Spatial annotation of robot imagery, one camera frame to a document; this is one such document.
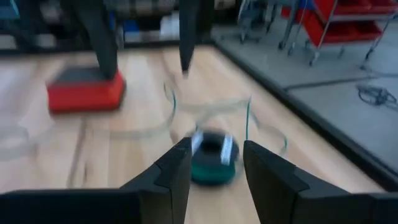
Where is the metal rack with red bins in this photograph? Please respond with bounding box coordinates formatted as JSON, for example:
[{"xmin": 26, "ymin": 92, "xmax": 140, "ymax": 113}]
[{"xmin": 277, "ymin": 0, "xmax": 398, "ymax": 68}]

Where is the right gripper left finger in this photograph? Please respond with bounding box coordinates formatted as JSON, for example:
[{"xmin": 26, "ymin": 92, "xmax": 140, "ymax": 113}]
[{"xmin": 0, "ymin": 137, "xmax": 193, "ymax": 224}]

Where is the coiled black floor cable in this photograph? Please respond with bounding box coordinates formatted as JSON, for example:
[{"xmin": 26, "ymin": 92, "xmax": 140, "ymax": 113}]
[{"xmin": 356, "ymin": 83, "xmax": 398, "ymax": 109}]

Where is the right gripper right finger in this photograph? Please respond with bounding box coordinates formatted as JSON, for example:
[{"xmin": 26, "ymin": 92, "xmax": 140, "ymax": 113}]
[{"xmin": 243, "ymin": 139, "xmax": 398, "ymax": 224}]

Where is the green cable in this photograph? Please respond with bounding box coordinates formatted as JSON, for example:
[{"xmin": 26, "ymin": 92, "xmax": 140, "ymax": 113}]
[{"xmin": 0, "ymin": 39, "xmax": 398, "ymax": 190}]

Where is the red box with black base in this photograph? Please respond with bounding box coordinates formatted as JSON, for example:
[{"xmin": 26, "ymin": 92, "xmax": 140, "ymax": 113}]
[{"xmin": 45, "ymin": 66, "xmax": 127, "ymax": 114}]

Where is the black plastic spool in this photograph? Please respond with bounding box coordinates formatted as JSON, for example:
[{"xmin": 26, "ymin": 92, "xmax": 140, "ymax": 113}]
[{"xmin": 190, "ymin": 130, "xmax": 241, "ymax": 187}]

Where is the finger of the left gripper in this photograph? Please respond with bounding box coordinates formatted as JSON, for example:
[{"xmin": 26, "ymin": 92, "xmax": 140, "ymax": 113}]
[
  {"xmin": 178, "ymin": 0, "xmax": 200, "ymax": 75},
  {"xmin": 58, "ymin": 0, "xmax": 119, "ymax": 81}
]

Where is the grey office chair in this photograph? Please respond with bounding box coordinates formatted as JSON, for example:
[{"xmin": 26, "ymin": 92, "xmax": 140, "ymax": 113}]
[{"xmin": 236, "ymin": 0, "xmax": 275, "ymax": 44}]

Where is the thin green cord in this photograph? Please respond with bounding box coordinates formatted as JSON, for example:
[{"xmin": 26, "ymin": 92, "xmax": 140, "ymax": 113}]
[{"xmin": 0, "ymin": 82, "xmax": 289, "ymax": 187}]

